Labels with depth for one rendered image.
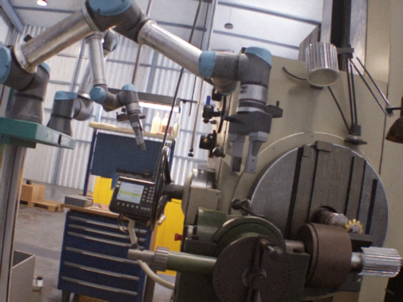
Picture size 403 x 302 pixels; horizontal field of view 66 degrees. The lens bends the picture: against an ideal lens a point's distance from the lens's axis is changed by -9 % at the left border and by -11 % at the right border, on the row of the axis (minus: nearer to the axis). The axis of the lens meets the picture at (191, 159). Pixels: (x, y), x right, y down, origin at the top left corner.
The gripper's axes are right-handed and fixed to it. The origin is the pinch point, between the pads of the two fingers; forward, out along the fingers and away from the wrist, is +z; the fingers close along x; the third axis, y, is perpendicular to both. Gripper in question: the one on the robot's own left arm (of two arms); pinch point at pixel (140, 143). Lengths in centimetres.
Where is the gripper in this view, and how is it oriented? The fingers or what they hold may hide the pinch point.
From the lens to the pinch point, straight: 170.8
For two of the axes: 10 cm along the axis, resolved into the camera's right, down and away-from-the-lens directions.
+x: -0.1, 1.7, 9.8
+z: 2.5, 9.6, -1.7
